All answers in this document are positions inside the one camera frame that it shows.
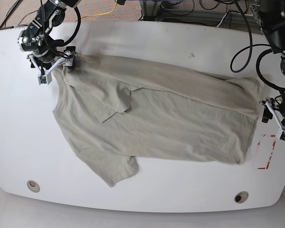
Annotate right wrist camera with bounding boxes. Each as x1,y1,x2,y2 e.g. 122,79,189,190
38,74,52,85

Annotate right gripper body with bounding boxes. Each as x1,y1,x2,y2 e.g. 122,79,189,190
27,46,78,76

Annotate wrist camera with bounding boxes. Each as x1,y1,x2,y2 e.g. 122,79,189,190
38,74,52,85
276,129,285,142

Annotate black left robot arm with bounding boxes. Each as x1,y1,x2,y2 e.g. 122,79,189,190
250,0,285,142

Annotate yellow cable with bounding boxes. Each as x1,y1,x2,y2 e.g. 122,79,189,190
82,0,117,19

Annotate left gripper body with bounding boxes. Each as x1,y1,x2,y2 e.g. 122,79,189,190
260,96,285,131

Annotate left table grommet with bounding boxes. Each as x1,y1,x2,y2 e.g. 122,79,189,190
27,180,40,193

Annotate right table grommet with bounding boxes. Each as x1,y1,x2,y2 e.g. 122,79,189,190
234,191,249,204

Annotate aluminium table leg frame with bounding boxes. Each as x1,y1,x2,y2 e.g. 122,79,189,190
139,0,168,21

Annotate red tape marking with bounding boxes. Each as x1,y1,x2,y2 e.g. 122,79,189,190
255,134,276,170

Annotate beige t-shirt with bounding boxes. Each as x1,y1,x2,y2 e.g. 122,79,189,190
53,56,264,187

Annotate table grommet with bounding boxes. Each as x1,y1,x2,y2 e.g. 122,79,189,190
234,191,249,204
27,180,40,193

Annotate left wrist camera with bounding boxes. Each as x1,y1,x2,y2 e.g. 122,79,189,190
276,129,285,142

